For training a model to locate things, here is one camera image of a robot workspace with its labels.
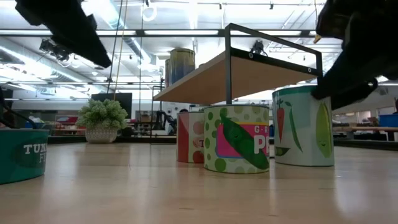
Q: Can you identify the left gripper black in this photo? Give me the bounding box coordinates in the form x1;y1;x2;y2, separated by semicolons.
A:
14;0;113;68

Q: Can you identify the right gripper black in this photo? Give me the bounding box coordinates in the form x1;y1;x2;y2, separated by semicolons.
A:
312;0;398;110

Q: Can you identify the white mixed vegetables can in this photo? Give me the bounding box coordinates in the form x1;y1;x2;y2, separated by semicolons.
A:
272;85;336;167

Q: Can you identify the tall blue peas can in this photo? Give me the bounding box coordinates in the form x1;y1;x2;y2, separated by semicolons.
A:
169;47;197;85

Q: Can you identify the polka dot green peas can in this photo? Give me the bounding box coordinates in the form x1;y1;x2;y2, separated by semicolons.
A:
203;105;271;174

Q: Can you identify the teal tuna can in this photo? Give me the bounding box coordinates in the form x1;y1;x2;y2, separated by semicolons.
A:
0;128;50;185

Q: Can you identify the red tomato can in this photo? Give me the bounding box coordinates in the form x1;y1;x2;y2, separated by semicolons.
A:
176;111;206;164

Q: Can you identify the black ceiling-mounted device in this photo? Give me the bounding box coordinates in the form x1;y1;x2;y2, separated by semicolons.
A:
39;39;70;62
250;39;268;57

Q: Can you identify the wooden background table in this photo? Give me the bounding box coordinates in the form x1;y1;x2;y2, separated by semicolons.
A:
332;126;398;141

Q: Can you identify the blue storage bin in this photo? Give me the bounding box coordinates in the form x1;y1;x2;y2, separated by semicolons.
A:
378;113;398;128

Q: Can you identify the black background monitor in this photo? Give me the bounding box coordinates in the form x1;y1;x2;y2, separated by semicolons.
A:
91;92;133;119

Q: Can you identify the green plant in white pot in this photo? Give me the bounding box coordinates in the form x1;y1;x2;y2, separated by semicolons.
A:
75;98;129;144

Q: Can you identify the red storage rack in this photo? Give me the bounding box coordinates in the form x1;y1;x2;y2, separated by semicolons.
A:
55;115;79;135

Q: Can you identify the black slanted bar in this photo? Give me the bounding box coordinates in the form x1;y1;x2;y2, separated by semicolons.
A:
0;86;39;129

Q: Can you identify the black background machine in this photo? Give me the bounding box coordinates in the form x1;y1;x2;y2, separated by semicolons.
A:
155;110;177;136

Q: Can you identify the black hanging cable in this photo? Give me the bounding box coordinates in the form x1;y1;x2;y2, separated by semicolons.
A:
106;0;124;94

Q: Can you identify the yellow hanging cord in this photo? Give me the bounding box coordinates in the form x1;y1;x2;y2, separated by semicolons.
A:
113;0;129;101

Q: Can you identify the white hanging ring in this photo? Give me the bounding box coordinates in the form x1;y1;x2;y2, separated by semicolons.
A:
141;2;158;22

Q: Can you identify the wooden shelf black metal frame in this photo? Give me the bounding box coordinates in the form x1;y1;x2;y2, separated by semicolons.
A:
150;22;323;144

